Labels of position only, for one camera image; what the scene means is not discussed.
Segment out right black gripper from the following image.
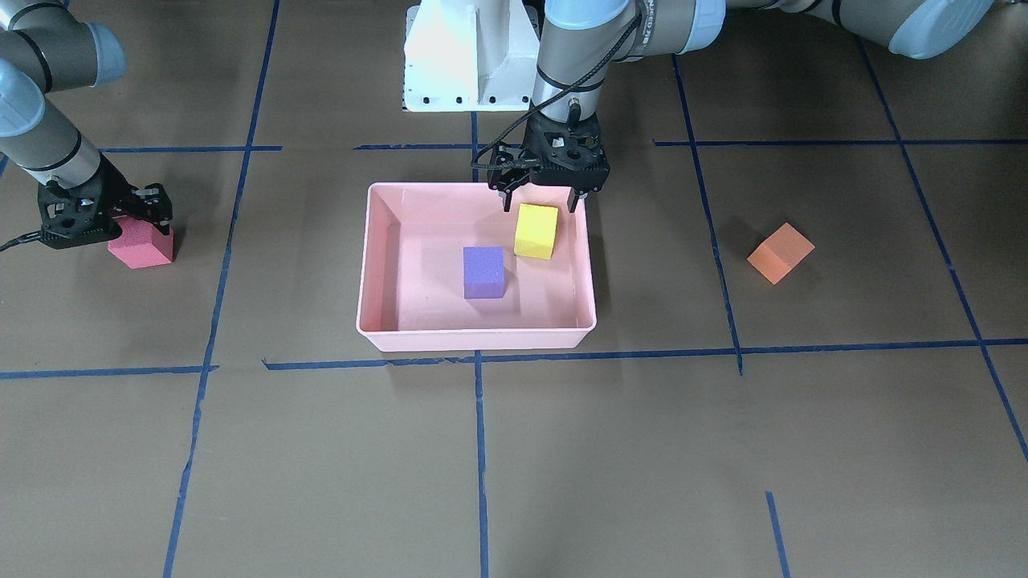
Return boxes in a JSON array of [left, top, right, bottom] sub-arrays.
[[72, 161, 173, 234]]

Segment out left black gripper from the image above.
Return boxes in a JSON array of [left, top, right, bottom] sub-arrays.
[[491, 165, 595, 214]]

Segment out yellow foam cube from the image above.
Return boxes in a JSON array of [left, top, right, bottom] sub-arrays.
[[513, 202, 560, 260]]

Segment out red foam cube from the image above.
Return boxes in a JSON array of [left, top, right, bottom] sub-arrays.
[[107, 216, 173, 268]]

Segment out purple foam cube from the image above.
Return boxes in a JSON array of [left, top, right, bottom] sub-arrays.
[[463, 246, 506, 299]]

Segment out orange foam cube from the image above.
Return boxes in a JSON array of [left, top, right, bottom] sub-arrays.
[[748, 222, 815, 285]]

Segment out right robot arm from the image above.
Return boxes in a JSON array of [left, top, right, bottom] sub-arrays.
[[1, 1, 173, 249]]

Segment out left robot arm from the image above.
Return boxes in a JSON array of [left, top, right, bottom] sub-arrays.
[[473, 1, 991, 212]]

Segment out pink plastic bin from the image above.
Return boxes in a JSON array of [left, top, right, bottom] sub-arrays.
[[355, 182, 598, 352]]

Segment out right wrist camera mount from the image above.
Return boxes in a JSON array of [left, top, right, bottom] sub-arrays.
[[37, 181, 121, 250]]

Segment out white mast base plate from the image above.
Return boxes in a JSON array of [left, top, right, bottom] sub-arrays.
[[402, 1, 542, 113]]

